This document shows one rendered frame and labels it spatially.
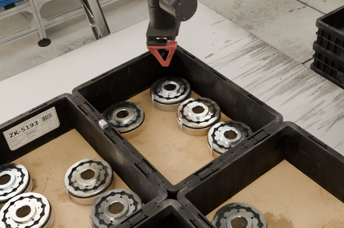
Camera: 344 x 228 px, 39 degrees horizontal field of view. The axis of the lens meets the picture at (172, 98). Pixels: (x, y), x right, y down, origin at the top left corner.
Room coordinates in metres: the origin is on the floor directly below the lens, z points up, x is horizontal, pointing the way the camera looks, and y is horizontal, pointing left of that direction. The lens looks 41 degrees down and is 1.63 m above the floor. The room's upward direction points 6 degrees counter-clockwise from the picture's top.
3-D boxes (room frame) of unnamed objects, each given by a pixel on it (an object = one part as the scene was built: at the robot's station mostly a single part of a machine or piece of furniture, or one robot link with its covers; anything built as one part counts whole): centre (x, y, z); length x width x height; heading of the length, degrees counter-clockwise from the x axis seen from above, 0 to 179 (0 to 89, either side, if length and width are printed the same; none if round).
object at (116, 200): (0.58, 0.13, 0.86); 0.05 x 0.05 x 0.01
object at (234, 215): (0.52, -0.10, 0.86); 0.05 x 0.05 x 0.01
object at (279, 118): (0.80, 0.00, 0.92); 0.40 x 0.30 x 0.02; 33
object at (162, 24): (0.94, 0.00, 1.07); 0.10 x 0.07 x 0.07; 169
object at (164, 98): (0.93, 0.00, 0.86); 0.10 x 0.10 x 0.01
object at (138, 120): (0.85, 0.12, 0.86); 0.10 x 0.10 x 0.01
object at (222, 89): (0.80, 0.00, 0.87); 0.40 x 0.30 x 0.11; 33
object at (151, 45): (0.92, 0.00, 1.00); 0.07 x 0.07 x 0.09; 79
